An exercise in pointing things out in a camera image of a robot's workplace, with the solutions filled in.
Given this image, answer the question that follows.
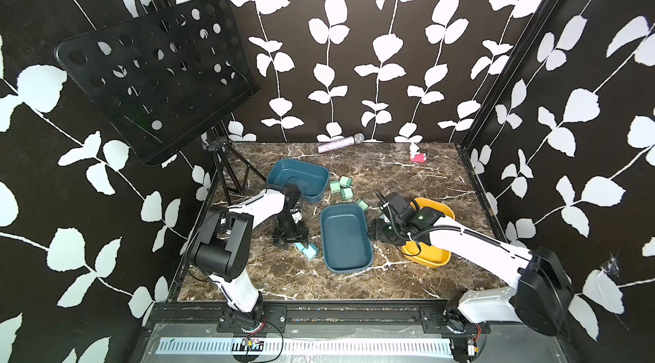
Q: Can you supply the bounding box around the yellow storage box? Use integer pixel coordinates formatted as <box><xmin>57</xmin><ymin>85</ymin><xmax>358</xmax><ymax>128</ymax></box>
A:
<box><xmin>400</xmin><ymin>198</ymin><xmax>455</xmax><ymax>268</ymax></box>

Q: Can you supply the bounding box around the teal storage box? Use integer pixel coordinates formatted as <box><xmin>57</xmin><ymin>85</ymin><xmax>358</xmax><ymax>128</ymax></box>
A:
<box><xmin>320</xmin><ymin>204</ymin><xmax>374</xmax><ymax>274</ymax></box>
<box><xmin>266</xmin><ymin>158</ymin><xmax>330</xmax><ymax>204</ymax></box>

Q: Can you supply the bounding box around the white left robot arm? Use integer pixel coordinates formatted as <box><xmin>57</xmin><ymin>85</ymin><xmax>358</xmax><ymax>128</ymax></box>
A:
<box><xmin>188</xmin><ymin>183</ymin><xmax>310</xmax><ymax>320</ymax></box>

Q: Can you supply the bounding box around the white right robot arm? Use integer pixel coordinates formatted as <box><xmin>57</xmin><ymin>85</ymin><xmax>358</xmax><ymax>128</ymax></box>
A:
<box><xmin>369</xmin><ymin>192</ymin><xmax>574</xmax><ymax>337</ymax></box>

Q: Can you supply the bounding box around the pink white small box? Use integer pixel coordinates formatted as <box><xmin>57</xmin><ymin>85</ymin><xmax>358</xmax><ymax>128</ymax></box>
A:
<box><xmin>409</xmin><ymin>144</ymin><xmax>426</xmax><ymax>163</ymax></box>

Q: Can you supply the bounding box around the mint green plug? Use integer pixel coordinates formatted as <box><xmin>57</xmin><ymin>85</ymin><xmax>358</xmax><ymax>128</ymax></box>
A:
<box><xmin>339</xmin><ymin>176</ymin><xmax>353</xmax><ymax>188</ymax></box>
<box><xmin>330</xmin><ymin>181</ymin><xmax>343</xmax><ymax>193</ymax></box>
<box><xmin>340</xmin><ymin>187</ymin><xmax>354</xmax><ymax>200</ymax></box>
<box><xmin>356</xmin><ymin>199</ymin><xmax>369</xmax><ymax>211</ymax></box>

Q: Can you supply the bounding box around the black music stand tripod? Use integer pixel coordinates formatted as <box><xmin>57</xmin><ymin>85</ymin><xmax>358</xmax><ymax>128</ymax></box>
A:
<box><xmin>205</xmin><ymin>129</ymin><xmax>266</xmax><ymax>205</ymax></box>

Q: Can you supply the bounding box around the black perforated music stand desk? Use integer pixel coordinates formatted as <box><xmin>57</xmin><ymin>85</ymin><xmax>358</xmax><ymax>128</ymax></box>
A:
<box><xmin>55</xmin><ymin>0</ymin><xmax>260</xmax><ymax>166</ymax></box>

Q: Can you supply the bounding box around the black front rail frame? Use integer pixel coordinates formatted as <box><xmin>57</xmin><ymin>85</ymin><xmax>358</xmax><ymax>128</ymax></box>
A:
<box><xmin>130</xmin><ymin>301</ymin><xmax>579</xmax><ymax>363</ymax></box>

